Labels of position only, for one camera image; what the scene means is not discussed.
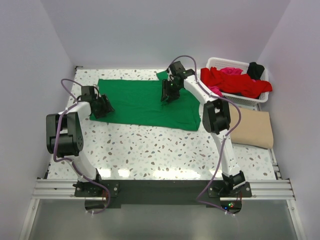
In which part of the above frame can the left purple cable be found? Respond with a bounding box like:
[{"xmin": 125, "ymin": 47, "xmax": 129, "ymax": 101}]
[{"xmin": 53, "ymin": 78, "xmax": 112, "ymax": 215}]

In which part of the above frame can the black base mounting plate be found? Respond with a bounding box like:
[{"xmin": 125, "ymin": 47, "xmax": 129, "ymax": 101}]
[{"xmin": 72, "ymin": 180, "xmax": 253, "ymax": 211}]

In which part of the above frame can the purple cable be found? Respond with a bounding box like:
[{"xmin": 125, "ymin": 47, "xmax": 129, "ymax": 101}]
[
  {"xmin": 53, "ymin": 78, "xmax": 112, "ymax": 215},
  {"xmin": 171, "ymin": 55, "xmax": 242, "ymax": 210}
]

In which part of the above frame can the white plastic laundry basket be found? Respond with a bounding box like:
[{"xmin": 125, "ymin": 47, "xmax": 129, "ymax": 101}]
[{"xmin": 206, "ymin": 57, "xmax": 269, "ymax": 106}]

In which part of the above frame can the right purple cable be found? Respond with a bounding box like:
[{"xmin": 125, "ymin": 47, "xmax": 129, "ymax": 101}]
[{"xmin": 171, "ymin": 55, "xmax": 242, "ymax": 210}]

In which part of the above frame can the pink t shirt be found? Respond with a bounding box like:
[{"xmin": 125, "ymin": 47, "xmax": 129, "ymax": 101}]
[{"xmin": 208, "ymin": 67, "xmax": 243, "ymax": 97}]

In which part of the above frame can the aluminium frame rail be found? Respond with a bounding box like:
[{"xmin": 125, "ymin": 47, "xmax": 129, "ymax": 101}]
[{"xmin": 32, "ymin": 179, "xmax": 296, "ymax": 200}]

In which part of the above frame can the black t shirt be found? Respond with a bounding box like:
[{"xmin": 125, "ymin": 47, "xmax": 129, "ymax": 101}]
[{"xmin": 246, "ymin": 62, "xmax": 265, "ymax": 80}]

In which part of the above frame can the red t shirt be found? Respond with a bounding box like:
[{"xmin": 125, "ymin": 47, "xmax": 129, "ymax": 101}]
[{"xmin": 200, "ymin": 67, "xmax": 273, "ymax": 99}]

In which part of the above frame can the folded beige t shirt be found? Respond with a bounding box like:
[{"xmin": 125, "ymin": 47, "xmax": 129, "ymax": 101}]
[{"xmin": 230, "ymin": 107, "xmax": 274, "ymax": 149}]

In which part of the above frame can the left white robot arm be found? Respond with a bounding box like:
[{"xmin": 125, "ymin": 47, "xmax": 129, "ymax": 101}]
[{"xmin": 45, "ymin": 85, "xmax": 115, "ymax": 196}]

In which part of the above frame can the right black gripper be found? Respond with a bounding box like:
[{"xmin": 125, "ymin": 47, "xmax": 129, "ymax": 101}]
[{"xmin": 161, "ymin": 78, "xmax": 182, "ymax": 102}]

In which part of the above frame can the green t shirt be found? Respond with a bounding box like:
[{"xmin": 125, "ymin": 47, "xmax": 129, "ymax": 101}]
[{"xmin": 90, "ymin": 79, "xmax": 201, "ymax": 131}]

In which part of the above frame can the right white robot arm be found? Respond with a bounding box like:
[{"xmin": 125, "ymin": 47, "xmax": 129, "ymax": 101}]
[{"xmin": 161, "ymin": 61, "xmax": 246, "ymax": 197}]

